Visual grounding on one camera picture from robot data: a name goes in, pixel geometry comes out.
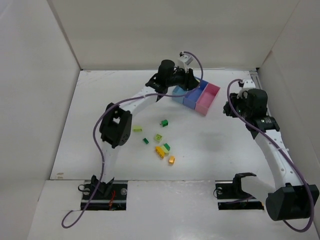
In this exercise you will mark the green lego plate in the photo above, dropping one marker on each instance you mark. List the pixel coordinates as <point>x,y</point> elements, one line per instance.
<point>225,108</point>

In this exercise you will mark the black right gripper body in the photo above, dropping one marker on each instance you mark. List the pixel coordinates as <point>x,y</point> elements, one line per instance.
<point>230,109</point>

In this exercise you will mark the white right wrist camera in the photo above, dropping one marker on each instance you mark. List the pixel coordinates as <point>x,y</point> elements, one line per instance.
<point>245,85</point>

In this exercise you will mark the aluminium rail right side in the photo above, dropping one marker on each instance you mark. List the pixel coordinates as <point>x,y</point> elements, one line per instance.
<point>255,77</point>

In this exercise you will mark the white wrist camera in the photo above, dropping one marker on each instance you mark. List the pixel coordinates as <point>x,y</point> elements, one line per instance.
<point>184,60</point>
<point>245,85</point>

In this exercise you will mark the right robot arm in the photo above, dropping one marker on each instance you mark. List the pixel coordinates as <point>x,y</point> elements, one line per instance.
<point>291,197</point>

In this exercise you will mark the dark green lego brick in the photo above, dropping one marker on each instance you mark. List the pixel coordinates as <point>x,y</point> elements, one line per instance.
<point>164,123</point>

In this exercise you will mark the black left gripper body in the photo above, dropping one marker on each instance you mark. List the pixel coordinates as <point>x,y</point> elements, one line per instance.
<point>189,80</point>

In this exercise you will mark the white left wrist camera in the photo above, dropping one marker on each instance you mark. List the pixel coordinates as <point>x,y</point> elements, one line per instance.
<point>184,60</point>

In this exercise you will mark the pink container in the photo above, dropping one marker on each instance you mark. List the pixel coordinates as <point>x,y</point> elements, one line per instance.
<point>206,99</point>

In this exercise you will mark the yellow studded lego brick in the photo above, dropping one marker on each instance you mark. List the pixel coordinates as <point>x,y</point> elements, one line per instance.
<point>160,152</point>

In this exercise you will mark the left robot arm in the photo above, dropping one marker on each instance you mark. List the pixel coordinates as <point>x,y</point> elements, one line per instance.
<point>115,124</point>

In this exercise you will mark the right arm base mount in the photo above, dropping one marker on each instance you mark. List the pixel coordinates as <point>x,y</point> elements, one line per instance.
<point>231,196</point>

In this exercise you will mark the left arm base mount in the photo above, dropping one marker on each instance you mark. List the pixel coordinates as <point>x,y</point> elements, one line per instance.
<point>110,196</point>

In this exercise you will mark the light green small lego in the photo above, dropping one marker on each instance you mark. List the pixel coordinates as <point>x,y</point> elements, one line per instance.
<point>158,138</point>

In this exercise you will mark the light blue container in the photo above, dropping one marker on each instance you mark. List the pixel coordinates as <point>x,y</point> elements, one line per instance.
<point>178,94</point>

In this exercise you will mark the orange small lego brick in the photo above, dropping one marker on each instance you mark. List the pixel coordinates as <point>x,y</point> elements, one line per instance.
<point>171,160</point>

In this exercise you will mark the purple blue container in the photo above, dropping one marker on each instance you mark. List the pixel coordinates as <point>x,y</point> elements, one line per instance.
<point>191,100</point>

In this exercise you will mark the green and pale lego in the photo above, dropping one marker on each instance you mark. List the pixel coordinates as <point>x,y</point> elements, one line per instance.
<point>166,148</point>

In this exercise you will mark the light green curved lego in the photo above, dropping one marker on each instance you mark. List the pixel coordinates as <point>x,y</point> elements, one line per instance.
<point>137,128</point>

